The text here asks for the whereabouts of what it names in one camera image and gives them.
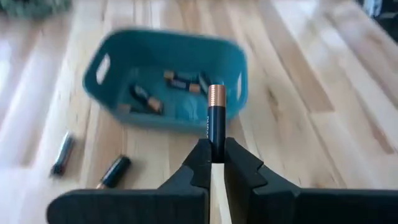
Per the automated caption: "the teal plastic basket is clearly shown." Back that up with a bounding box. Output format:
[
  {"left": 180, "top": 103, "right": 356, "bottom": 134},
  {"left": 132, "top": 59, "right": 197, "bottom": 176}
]
[{"left": 82, "top": 28, "right": 249, "bottom": 133}]

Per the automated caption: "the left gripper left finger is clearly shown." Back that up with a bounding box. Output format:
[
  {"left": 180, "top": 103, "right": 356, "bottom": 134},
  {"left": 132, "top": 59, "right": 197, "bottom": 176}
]
[{"left": 45, "top": 138, "right": 213, "bottom": 224}]

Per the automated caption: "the black copper-top battery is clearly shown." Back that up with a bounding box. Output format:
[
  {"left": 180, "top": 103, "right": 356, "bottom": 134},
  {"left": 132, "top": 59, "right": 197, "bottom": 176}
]
[
  {"left": 206, "top": 83, "right": 227, "bottom": 164},
  {"left": 198, "top": 73, "right": 212, "bottom": 96},
  {"left": 163, "top": 70, "right": 202, "bottom": 94},
  {"left": 129, "top": 83, "right": 165, "bottom": 115},
  {"left": 95, "top": 154, "right": 132, "bottom": 190}
]

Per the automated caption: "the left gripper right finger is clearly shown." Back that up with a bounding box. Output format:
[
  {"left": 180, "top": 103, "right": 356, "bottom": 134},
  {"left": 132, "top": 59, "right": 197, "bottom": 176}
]
[{"left": 223, "top": 137, "right": 398, "bottom": 224}]

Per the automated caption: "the slim dark battery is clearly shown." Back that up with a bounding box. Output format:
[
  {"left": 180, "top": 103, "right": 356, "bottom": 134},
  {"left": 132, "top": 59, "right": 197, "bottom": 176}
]
[{"left": 50, "top": 131, "right": 76, "bottom": 177}]

